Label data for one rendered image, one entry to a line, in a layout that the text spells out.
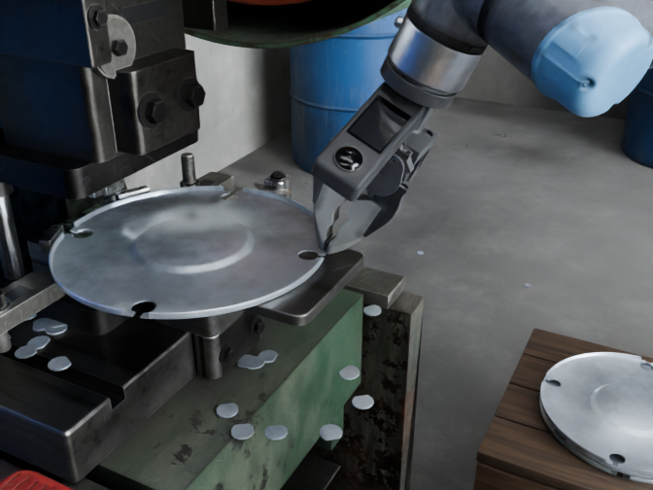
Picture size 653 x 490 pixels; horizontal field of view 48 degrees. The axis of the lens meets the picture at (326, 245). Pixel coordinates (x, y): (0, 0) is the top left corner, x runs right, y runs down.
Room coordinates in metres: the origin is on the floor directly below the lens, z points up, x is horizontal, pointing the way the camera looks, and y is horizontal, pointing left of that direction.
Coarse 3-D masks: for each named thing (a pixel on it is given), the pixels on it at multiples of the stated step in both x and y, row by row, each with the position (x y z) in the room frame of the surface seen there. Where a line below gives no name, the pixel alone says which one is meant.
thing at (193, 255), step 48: (192, 192) 0.82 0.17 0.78; (240, 192) 0.82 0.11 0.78; (96, 240) 0.69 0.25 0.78; (144, 240) 0.68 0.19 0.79; (192, 240) 0.68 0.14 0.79; (240, 240) 0.68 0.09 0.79; (288, 240) 0.69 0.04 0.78; (96, 288) 0.60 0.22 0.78; (144, 288) 0.60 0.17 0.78; (192, 288) 0.60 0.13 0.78; (240, 288) 0.60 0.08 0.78; (288, 288) 0.59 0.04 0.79
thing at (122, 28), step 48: (144, 0) 0.72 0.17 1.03; (144, 48) 0.71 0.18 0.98; (0, 96) 0.70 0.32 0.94; (48, 96) 0.66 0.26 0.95; (96, 96) 0.65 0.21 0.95; (144, 96) 0.66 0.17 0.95; (192, 96) 0.71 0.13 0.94; (48, 144) 0.67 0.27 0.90; (96, 144) 0.64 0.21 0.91; (144, 144) 0.66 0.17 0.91
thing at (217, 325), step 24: (336, 264) 0.64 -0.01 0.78; (360, 264) 0.65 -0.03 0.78; (312, 288) 0.60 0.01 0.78; (336, 288) 0.61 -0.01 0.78; (240, 312) 0.67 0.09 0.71; (264, 312) 0.56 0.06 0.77; (288, 312) 0.56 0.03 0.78; (312, 312) 0.56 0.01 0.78; (216, 336) 0.63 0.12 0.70; (240, 336) 0.66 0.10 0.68; (216, 360) 0.63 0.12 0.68
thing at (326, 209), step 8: (320, 192) 0.66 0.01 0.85; (328, 192) 0.65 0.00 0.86; (336, 192) 0.65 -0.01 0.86; (320, 200) 0.66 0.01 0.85; (328, 200) 0.65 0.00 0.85; (336, 200) 0.65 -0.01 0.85; (344, 200) 0.65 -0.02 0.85; (320, 208) 0.66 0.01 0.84; (328, 208) 0.65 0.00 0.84; (336, 208) 0.66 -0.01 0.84; (320, 216) 0.66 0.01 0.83; (328, 216) 0.65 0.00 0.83; (336, 216) 0.66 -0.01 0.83; (320, 224) 0.66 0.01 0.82; (328, 224) 0.65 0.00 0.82; (320, 232) 0.66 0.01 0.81; (328, 232) 0.66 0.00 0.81; (320, 240) 0.66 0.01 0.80; (328, 240) 0.67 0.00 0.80; (320, 248) 0.67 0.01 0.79
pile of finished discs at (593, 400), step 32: (608, 352) 1.05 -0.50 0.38; (544, 384) 0.97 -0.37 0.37; (576, 384) 0.97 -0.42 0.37; (608, 384) 0.96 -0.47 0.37; (640, 384) 0.97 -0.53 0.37; (544, 416) 0.90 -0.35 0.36; (576, 416) 0.89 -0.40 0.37; (608, 416) 0.88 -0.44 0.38; (640, 416) 0.88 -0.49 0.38; (576, 448) 0.82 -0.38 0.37; (608, 448) 0.82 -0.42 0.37; (640, 448) 0.82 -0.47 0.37; (640, 480) 0.77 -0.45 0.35
